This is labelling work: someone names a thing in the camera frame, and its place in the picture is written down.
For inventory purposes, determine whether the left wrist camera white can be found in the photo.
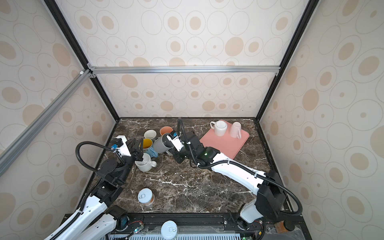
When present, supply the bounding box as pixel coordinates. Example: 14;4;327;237
110;136;131;157

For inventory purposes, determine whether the back aluminium crossbar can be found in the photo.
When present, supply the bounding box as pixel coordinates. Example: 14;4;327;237
90;66;281;74

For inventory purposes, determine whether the pink plastic tray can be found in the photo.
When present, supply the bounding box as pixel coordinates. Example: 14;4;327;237
200;120;250;159

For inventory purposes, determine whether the brown bottle on rail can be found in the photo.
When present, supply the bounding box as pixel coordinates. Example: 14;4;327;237
274;220;295;234

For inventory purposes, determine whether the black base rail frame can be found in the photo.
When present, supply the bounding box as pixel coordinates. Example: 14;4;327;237
55;212;313;240

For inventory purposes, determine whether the grey mug white interior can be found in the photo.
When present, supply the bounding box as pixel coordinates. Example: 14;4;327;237
144;130;157;141

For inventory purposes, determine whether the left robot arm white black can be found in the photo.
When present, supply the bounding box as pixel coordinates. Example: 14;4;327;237
47;136;144;240

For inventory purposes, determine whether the white can on rail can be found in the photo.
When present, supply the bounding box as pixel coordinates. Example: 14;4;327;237
161;221;179;240

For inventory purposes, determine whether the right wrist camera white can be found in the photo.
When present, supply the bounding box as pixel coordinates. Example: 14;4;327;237
167;135;184;152

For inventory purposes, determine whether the aluminium crossbar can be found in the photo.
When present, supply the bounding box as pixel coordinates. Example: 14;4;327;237
90;66;281;74
1;69;91;175

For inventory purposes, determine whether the pale pink mug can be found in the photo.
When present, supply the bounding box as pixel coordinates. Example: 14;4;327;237
230;122;242;139

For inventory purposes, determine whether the cream and pink mug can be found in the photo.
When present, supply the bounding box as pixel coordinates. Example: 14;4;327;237
160;126;173;136

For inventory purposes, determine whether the grey mug handle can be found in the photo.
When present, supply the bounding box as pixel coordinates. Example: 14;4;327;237
153;133;174;154

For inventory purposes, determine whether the orange label tin can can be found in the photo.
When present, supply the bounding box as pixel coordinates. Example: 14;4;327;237
138;188;155;206

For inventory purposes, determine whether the blue butterfly mug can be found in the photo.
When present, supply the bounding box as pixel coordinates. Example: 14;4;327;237
143;139;159;158

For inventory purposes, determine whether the left aluminium crossbar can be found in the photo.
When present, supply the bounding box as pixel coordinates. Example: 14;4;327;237
1;69;91;175

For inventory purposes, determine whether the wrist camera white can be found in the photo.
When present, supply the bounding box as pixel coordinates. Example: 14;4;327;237
110;136;131;157
167;135;184;152

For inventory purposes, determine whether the cream speckled mug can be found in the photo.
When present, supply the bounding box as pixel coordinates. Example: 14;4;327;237
135;153;157;173

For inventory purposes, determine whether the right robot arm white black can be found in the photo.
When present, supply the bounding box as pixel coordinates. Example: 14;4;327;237
166;132;303;230

